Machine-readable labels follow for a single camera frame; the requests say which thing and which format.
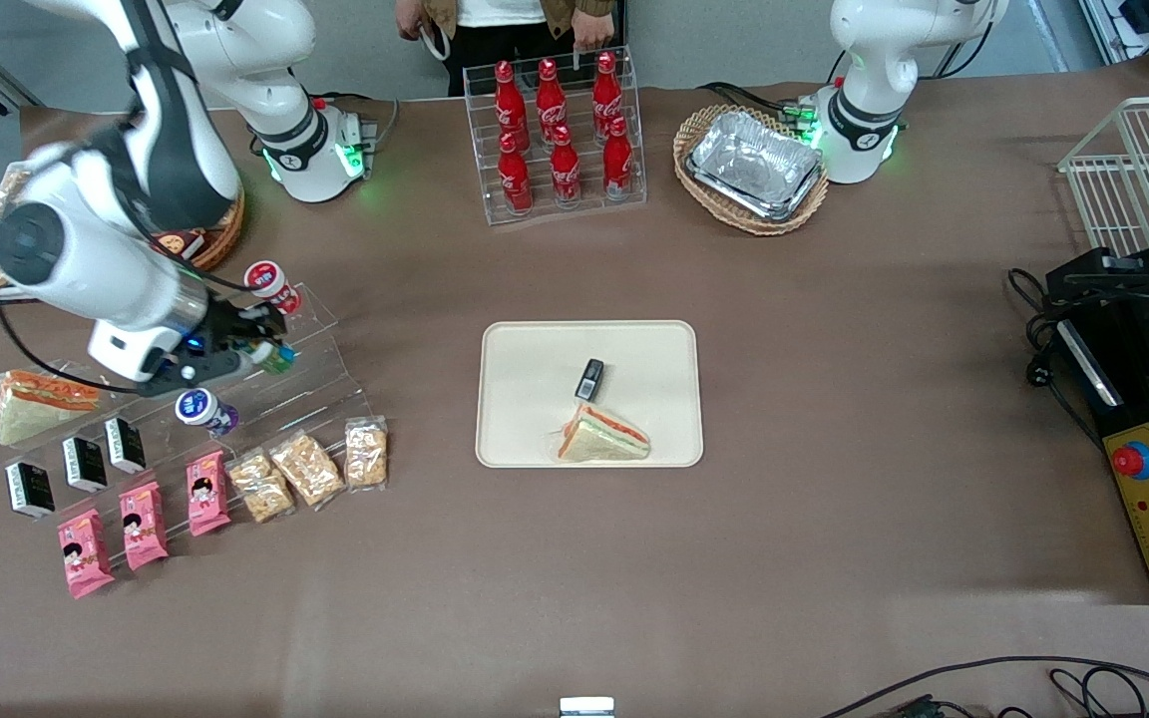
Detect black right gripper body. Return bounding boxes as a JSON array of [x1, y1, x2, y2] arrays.
[[140, 297, 258, 398]]

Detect green gum bottle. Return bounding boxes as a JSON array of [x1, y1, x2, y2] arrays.
[[251, 340, 297, 376]]

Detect red gum bottle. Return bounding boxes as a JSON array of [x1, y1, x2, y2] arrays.
[[243, 260, 303, 317]]

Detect blue gum bottle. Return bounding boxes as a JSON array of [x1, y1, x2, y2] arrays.
[[175, 387, 240, 438]]

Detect cream plastic tray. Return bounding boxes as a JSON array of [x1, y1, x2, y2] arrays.
[[476, 320, 705, 470]]

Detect clear acrylic stepped stand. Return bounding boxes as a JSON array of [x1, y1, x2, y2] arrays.
[[86, 284, 374, 482]]

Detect brown wicker basket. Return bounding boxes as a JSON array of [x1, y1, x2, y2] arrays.
[[160, 187, 246, 273]]

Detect clear bag nut brittle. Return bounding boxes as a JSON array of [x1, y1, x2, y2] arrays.
[[227, 449, 296, 526], [343, 417, 390, 492], [268, 431, 347, 512]]

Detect black white snack box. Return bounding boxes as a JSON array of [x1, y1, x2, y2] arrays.
[[5, 461, 57, 522], [104, 416, 149, 476], [62, 436, 110, 495]]

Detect pink snack packet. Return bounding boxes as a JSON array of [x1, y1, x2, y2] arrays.
[[186, 451, 233, 539], [119, 481, 171, 572], [57, 509, 117, 600]]

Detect wrapped triangle sandwich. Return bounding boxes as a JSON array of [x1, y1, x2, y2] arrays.
[[552, 402, 653, 465], [0, 368, 109, 448]]

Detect clear acrylic bottle rack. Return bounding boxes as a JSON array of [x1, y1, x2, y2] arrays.
[[462, 45, 649, 228]]

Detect red cola bottle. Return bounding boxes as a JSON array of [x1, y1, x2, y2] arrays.
[[591, 51, 624, 136], [602, 117, 635, 199], [549, 124, 582, 206], [498, 133, 535, 216], [535, 58, 570, 141], [494, 61, 530, 151]]

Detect stacked foil trays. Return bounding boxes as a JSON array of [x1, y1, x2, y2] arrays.
[[685, 110, 826, 223]]

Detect standing person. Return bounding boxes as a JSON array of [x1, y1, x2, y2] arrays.
[[394, 0, 626, 99]]

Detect light wicker basket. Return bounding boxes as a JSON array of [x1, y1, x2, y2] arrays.
[[673, 104, 832, 238]]

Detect white wire basket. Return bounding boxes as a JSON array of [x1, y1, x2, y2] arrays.
[[1057, 95, 1149, 262]]

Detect black control box cable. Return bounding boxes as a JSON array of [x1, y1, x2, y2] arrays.
[[1005, 266, 1106, 452]]

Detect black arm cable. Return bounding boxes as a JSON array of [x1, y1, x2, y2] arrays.
[[0, 297, 142, 397]]

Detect grey arm base cable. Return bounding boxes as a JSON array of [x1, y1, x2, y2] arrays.
[[310, 92, 402, 153]]

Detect long black cable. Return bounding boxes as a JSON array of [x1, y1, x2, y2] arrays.
[[818, 655, 1149, 718]]

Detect looped black cable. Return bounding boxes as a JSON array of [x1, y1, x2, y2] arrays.
[[1047, 667, 1149, 718]]

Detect black arm base cables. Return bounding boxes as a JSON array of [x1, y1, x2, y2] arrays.
[[698, 81, 821, 133]]

